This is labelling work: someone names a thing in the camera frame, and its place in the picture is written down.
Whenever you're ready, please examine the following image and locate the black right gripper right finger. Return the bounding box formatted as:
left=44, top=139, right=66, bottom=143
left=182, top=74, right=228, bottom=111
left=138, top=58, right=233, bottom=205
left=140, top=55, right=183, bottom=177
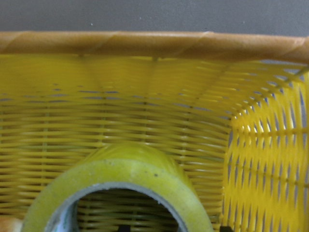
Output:
left=220, top=226, right=232, bottom=232

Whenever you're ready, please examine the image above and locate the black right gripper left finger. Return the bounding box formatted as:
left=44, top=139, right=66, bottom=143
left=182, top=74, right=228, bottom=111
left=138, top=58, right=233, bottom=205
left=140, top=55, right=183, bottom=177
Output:
left=118, top=226, right=130, bottom=232

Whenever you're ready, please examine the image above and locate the yellow tape roll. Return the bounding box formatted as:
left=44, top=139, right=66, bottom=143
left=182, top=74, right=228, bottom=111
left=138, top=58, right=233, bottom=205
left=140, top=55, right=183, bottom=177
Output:
left=22, top=143, right=213, bottom=232

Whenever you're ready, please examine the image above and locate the yellow plastic woven basket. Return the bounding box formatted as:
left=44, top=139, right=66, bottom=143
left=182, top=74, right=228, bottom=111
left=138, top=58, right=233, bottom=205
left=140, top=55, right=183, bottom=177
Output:
left=0, top=31, right=309, bottom=232

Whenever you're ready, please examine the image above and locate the toy croissant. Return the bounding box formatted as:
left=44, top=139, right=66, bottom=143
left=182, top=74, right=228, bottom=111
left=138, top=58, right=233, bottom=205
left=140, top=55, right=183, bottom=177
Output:
left=0, top=217, right=23, bottom=232

